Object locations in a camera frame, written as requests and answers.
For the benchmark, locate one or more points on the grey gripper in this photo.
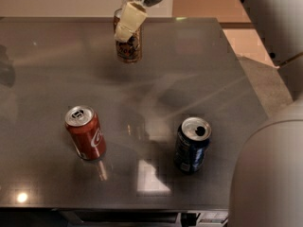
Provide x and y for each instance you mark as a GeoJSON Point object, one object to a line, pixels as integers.
{"type": "Point", "coordinates": [133, 16]}

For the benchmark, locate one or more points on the orange soda can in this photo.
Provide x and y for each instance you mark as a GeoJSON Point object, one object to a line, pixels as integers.
{"type": "Point", "coordinates": [131, 51]}

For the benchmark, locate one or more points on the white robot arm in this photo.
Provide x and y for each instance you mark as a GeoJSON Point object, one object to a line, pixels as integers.
{"type": "Point", "coordinates": [267, 184]}

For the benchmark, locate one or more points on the red cola can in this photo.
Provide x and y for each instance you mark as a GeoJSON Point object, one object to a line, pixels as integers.
{"type": "Point", "coordinates": [83, 125]}

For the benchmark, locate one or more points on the blue soda can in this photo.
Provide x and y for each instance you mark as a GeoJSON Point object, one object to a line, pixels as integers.
{"type": "Point", "coordinates": [192, 142]}

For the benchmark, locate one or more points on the device under table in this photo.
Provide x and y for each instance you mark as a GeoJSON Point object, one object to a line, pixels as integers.
{"type": "Point", "coordinates": [212, 219]}

